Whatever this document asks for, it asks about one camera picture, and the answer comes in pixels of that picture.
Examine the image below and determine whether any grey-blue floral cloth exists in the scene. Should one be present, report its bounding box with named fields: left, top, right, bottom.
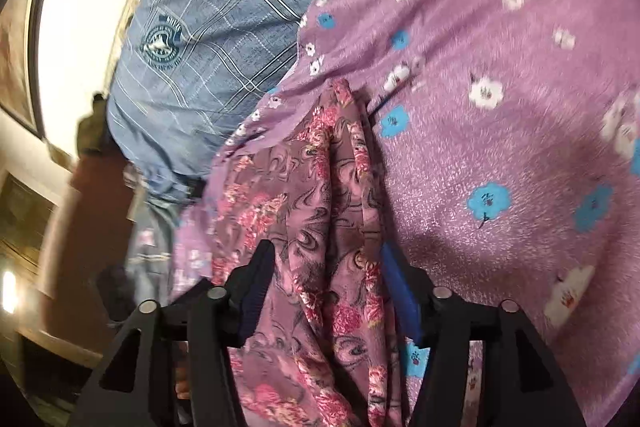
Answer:
left=124, top=164, right=213, bottom=290

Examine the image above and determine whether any olive green cloth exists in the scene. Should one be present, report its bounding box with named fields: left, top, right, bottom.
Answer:
left=77, top=92, right=122, bottom=156

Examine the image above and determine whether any brown wooden furniture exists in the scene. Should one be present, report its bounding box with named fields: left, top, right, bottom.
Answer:
left=40, top=147, right=147, bottom=325

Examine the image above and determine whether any blue plaid shirt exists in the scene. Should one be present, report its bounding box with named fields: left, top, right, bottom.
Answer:
left=107, top=0, right=526, bottom=210

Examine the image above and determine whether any mauve pink-flowered cloth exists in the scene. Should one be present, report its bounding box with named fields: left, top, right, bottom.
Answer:
left=210, top=79, right=417, bottom=427

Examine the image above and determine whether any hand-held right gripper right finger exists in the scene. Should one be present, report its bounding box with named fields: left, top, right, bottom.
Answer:
left=382, top=241, right=590, bottom=427

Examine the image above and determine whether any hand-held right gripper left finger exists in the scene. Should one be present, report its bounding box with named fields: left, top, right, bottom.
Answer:
left=67, top=239, right=277, bottom=427

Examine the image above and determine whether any framed wall picture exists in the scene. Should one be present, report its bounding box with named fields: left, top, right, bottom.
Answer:
left=0, top=0, right=53, bottom=140

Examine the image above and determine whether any purple cloth with white-blue flowers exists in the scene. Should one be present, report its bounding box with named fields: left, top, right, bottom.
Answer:
left=170, top=0, right=640, bottom=427

